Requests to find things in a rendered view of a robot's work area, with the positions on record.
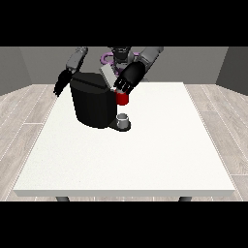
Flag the grey robot trunk purple rings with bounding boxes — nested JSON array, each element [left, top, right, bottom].
[[100, 46, 141, 76]]

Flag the black coffee machine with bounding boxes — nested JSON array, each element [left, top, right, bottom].
[[69, 72, 132, 132]]

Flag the red pod holder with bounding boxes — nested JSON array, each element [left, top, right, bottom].
[[114, 90, 130, 107]]

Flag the small grey cup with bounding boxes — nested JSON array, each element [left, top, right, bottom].
[[116, 112, 130, 129]]

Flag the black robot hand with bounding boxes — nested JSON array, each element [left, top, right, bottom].
[[52, 68, 74, 98], [113, 60, 147, 96]]

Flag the pale grey machine lid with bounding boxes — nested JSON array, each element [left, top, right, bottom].
[[99, 63, 118, 90]]

